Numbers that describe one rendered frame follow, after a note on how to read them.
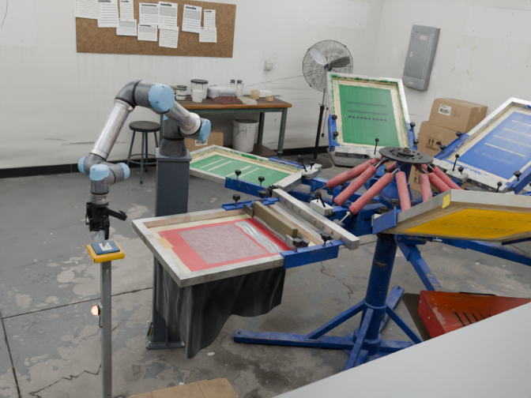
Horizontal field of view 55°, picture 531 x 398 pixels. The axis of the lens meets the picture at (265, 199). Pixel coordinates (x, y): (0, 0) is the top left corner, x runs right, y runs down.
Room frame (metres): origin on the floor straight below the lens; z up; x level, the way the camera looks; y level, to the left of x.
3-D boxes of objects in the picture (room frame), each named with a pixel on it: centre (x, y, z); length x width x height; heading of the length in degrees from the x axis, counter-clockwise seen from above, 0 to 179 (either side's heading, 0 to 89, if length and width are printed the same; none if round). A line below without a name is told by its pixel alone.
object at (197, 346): (1.98, 0.06, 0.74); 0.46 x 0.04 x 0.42; 124
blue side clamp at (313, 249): (2.09, -0.23, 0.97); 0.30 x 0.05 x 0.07; 124
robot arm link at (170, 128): (2.67, 0.52, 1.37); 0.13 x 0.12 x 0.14; 67
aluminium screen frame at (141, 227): (2.19, 0.13, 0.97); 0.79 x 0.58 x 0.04; 124
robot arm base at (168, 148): (2.67, 0.53, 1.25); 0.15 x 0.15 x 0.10
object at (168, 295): (2.02, 0.37, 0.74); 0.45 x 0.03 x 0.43; 34
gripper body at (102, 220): (1.95, 0.69, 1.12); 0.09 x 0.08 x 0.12; 124
